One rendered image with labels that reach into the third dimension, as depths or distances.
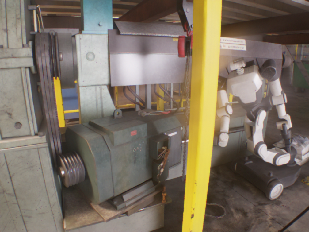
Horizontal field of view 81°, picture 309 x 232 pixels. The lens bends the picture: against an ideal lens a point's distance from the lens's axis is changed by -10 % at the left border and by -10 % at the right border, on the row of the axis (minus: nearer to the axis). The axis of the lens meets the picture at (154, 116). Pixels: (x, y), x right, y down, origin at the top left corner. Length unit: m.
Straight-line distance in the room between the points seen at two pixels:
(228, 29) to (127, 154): 2.89
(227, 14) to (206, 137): 2.22
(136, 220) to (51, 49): 1.24
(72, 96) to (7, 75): 3.13
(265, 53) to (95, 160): 2.41
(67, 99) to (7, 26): 3.17
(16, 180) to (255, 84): 1.76
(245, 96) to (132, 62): 1.00
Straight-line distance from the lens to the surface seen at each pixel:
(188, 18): 1.46
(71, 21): 3.25
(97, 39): 1.77
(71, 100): 4.33
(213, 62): 0.99
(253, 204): 2.12
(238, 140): 2.71
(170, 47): 1.96
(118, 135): 1.15
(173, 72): 1.96
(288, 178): 2.38
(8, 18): 1.29
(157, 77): 1.89
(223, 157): 2.64
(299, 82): 10.21
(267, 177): 2.17
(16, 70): 1.24
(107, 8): 1.84
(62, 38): 1.67
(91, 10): 1.81
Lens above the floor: 1.26
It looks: 16 degrees down
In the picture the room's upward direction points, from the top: straight up
